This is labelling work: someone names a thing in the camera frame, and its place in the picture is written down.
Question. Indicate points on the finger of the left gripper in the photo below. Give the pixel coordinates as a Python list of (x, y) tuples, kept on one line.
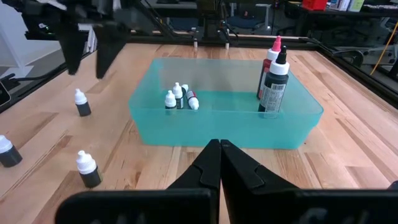
[(74, 46), (109, 46)]

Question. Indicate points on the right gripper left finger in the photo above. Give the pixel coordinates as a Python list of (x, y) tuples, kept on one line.
[(186, 202)]

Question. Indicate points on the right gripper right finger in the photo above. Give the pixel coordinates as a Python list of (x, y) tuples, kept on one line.
[(264, 202)]

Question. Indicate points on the small dark food coloring bottle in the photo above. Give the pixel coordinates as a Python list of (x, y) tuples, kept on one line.
[(9, 157), (170, 99), (83, 109), (90, 177)]

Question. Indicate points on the small green food coloring bottle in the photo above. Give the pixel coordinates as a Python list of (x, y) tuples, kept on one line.
[(177, 91)]

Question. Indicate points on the small red food coloring bottle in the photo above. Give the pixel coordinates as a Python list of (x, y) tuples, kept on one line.
[(193, 104)]

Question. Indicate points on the large black food coloring bottle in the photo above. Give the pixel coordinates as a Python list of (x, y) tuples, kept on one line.
[(273, 90)]

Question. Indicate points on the large red bottle pink cap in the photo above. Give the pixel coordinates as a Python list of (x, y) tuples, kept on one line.
[(265, 74)]

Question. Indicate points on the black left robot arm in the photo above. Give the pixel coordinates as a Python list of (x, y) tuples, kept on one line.
[(211, 21)]

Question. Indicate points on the teal translucent plastic bin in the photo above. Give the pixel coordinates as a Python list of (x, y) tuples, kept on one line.
[(224, 130)]

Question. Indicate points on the office chair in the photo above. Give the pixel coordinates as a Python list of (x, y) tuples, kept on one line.
[(245, 21)]

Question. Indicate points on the red box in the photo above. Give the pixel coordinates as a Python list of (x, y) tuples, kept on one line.
[(314, 4)]

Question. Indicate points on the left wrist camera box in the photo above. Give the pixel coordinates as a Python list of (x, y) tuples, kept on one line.
[(42, 26)]

